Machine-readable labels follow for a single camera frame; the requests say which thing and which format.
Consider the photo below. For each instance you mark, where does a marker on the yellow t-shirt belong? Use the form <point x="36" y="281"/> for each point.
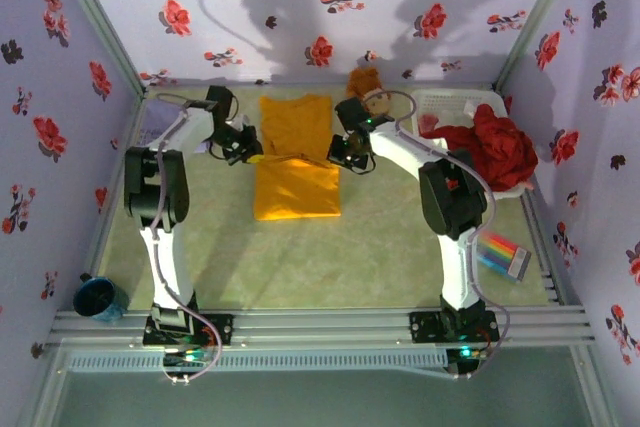
<point x="295" y="187"/>

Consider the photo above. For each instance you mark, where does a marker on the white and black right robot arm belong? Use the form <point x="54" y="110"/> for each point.
<point x="457" y="267"/>

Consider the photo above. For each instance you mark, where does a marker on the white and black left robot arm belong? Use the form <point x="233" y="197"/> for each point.
<point x="167" y="267"/>

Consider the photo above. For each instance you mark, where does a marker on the brown teddy bear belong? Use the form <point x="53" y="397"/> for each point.
<point x="365" y="82"/>

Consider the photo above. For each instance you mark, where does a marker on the purple printed t-shirt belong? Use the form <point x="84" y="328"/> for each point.
<point x="152" y="122"/>

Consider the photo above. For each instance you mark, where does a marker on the white plastic laundry basket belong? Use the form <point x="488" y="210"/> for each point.
<point x="445" y="102"/>

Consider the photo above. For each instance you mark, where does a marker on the red t-shirt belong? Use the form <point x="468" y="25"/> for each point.
<point x="500" y="147"/>

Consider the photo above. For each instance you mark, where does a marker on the rainbow marker pen pack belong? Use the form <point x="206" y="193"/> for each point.
<point x="502" y="254"/>

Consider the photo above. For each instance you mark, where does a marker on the blue mug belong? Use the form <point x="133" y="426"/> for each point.
<point x="97" y="297"/>

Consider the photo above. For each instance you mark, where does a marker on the aluminium corner post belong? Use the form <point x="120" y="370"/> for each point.
<point x="95" y="17"/>
<point x="535" y="17"/>

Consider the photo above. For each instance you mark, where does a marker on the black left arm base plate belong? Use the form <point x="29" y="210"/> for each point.
<point x="220" y="329"/>

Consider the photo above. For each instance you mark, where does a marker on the aluminium table rail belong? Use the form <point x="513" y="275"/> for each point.
<point x="325" y="327"/>

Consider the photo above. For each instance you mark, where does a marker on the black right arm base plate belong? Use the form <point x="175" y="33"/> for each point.
<point x="425" y="327"/>

